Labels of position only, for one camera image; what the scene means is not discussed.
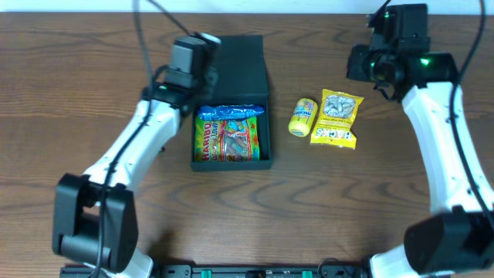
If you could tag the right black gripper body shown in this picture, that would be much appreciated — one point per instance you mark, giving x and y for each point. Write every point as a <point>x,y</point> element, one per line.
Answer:
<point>357,63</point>

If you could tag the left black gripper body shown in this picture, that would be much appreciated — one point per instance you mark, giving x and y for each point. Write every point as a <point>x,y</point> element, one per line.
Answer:
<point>211,77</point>

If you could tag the blue Oreo cookie pack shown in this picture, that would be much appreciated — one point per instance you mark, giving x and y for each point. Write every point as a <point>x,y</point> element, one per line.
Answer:
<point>229,112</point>

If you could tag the dark green gift box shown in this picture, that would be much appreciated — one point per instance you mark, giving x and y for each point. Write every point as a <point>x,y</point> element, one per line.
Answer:
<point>242,79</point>

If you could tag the Haribo gummy bag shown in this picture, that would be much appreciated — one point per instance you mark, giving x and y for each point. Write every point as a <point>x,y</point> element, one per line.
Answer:
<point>226,140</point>

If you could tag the yellow Hacks candy bag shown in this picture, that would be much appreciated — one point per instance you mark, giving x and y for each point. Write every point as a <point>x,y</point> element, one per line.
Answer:
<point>335,119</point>

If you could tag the yellow Mentos bottle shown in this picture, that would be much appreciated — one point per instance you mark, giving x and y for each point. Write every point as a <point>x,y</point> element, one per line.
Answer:
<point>303,117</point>

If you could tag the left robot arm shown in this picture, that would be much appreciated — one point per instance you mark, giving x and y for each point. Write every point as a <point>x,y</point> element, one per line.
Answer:
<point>95,220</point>

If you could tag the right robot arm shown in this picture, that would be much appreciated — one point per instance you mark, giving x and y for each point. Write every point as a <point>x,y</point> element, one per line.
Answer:
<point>458,235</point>

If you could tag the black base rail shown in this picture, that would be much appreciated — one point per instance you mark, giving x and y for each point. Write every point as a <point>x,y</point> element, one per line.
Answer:
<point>324,271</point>

